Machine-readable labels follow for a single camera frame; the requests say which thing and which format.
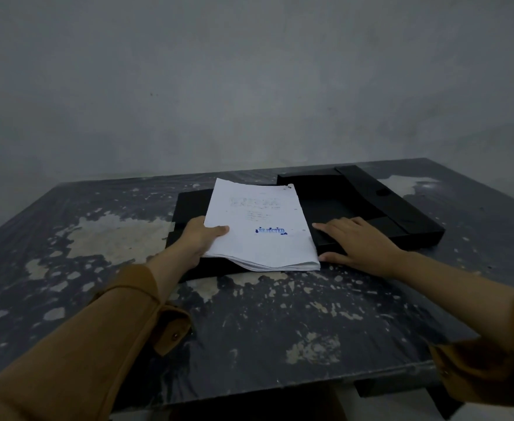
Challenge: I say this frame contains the person's right hand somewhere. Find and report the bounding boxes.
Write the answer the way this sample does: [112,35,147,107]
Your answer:
[312,217,409,279]

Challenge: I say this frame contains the person's left hand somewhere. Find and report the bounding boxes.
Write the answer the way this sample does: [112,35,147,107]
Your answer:
[172,216,230,270]

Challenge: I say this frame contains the stack of white paper sheets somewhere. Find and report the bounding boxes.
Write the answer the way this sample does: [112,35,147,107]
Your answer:
[201,178,321,272]

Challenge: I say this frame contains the person's left forearm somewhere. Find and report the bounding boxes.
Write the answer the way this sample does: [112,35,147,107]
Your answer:
[0,241,201,421]

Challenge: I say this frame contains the person's right forearm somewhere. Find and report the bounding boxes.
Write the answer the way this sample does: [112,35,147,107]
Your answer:
[393,251,514,408]

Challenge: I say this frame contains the black document box folder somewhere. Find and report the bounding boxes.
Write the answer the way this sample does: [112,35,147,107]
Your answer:
[165,165,446,284]

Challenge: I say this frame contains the black table frame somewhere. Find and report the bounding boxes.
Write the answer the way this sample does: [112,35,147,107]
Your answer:
[354,373,465,420]

